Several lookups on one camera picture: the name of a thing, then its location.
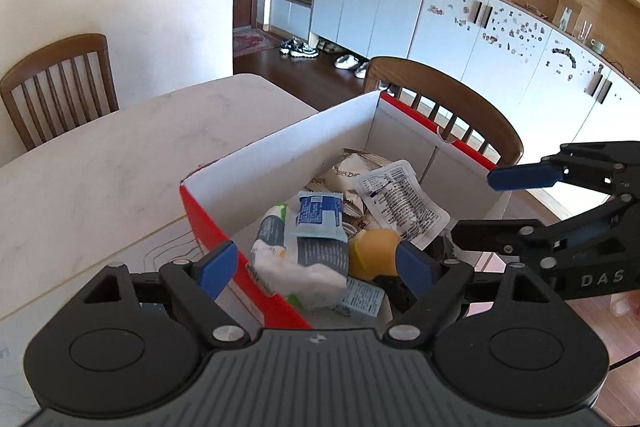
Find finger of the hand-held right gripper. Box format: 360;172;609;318
487;141;640;196
450;197;636;275

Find light blue small carton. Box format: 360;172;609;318
335;278;386;320

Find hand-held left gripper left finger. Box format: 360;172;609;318
82;241;251;350

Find brown wooden chair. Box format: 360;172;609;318
0;33;120;152
362;56;525;168

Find clear printed packet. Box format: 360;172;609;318
357;159;451;250

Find blue wood wall cabinet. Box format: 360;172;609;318
270;0;640;208

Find gold snack bag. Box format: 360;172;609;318
300;148;391;238

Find red cardboard shoe box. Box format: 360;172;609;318
179;90;513;332

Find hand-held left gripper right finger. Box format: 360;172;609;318
382;241;566;350

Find white marble desktop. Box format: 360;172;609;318
0;74;321;408

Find yellow plush toy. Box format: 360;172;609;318
347;229;401;280

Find red patterned doormat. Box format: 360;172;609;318
233;29;286;58

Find black cable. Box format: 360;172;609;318
607;347;640;370

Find grey white snack bag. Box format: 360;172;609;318
250;202;351;312

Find blue white packet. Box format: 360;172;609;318
287;191;348;243

